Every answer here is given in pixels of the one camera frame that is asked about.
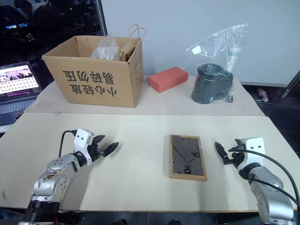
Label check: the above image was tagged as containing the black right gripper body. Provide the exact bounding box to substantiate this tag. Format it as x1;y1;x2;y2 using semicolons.
228;145;246;169

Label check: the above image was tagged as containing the laptop computer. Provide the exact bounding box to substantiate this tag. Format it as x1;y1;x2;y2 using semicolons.
0;61;43;118

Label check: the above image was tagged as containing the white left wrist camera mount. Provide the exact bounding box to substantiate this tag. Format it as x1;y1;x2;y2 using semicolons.
74;128;95;163

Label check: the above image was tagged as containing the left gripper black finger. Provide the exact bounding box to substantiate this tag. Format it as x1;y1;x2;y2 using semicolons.
92;135;106;146
103;141;120;158

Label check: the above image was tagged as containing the red rectangular block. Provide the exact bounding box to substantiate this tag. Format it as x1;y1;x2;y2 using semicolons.
147;66;190;93

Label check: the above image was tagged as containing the large clear zip bag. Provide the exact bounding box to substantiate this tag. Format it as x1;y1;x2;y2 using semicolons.
186;22;249;105

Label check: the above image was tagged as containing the pink object on floor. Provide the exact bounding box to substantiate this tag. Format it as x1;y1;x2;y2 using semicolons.
255;88;270;103

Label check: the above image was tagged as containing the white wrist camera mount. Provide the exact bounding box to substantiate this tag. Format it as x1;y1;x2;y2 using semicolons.
74;128;95;163
236;137;266;170

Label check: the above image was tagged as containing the brown paper bag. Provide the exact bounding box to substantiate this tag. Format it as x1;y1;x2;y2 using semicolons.
118;23;147;62

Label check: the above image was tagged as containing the printed cardboard box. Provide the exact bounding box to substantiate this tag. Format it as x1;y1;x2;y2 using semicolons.
42;35;144;108

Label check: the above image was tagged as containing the wooden picture frame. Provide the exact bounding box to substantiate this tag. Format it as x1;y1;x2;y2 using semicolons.
169;134;208;181

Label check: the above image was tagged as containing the grey metal stand leg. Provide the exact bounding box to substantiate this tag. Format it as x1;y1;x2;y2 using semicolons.
281;69;300;98

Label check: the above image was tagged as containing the black electric kettle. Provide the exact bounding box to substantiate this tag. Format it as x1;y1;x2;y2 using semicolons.
191;62;234;105

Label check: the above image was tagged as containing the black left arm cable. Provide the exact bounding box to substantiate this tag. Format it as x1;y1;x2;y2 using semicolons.
59;130;77;157

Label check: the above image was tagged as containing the crumpled clear plastic bag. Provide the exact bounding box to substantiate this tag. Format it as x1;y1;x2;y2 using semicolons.
90;32;121;61

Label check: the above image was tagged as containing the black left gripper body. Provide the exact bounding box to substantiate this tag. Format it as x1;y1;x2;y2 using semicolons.
87;142;105;163

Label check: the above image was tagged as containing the grey metal window post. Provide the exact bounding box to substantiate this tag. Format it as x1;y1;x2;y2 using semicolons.
97;0;109;37

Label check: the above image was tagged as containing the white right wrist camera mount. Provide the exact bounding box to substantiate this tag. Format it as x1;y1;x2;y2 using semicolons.
236;137;266;170

